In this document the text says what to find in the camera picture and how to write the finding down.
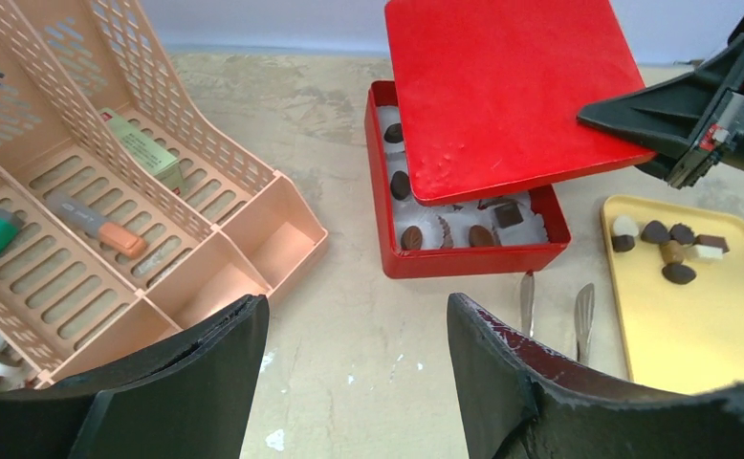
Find red box lid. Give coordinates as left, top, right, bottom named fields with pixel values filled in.
left=384, top=0, right=652, bottom=206

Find dark oval chocolate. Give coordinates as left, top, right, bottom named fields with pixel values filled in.
left=383, top=122, right=404, bottom=143
left=389, top=170, right=411, bottom=201

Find dark ribbed square chocolate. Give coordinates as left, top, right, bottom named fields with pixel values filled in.
left=492, top=201, right=524, bottom=229

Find brown block chocolate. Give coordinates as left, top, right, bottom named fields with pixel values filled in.
left=694, top=234, right=730, bottom=253

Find brown oval chocolate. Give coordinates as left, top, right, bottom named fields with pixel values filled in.
left=468, top=225, right=496, bottom=248

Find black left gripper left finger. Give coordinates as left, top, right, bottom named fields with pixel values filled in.
left=0, top=295, right=270, bottom=458

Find dark round ribbed chocolate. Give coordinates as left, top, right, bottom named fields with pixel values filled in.
left=661, top=263, right=697, bottom=285

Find small dark cube chocolate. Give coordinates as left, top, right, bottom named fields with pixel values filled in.
left=610, top=234, right=636, bottom=253

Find caramel barrel chocolate upper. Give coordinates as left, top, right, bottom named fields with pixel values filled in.
left=658, top=239, right=686, bottom=265

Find dark flower chocolate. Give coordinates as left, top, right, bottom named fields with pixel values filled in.
left=668, top=223, right=696, bottom=246

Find metal slotted tongs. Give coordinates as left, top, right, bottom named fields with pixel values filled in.
left=519, top=272, right=596, bottom=365

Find yellow plastic tray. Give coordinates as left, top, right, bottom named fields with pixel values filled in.
left=601, top=195, right=744, bottom=395

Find red chocolate box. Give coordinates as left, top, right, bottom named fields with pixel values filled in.
left=364, top=80, right=572, bottom=278

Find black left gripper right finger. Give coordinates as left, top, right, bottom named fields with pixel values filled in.
left=447, top=293, right=744, bottom=458

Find brown round chocolate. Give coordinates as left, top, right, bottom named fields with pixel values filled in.
left=400, top=225, right=424, bottom=251

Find white oval chocolate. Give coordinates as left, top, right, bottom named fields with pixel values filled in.
left=610, top=214, right=640, bottom=238

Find light green eraser box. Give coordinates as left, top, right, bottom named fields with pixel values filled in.
left=98, top=108, right=186, bottom=195

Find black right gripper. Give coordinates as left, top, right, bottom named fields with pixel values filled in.
left=577, top=17, right=744, bottom=188

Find orange block in organizer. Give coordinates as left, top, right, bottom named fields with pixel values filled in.
left=45, top=192, right=148, bottom=261

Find white bar chocolate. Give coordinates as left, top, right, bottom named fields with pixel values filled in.
left=685, top=244, right=724, bottom=263

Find peach plastic file organizer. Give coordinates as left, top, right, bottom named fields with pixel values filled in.
left=0, top=1, right=327, bottom=388

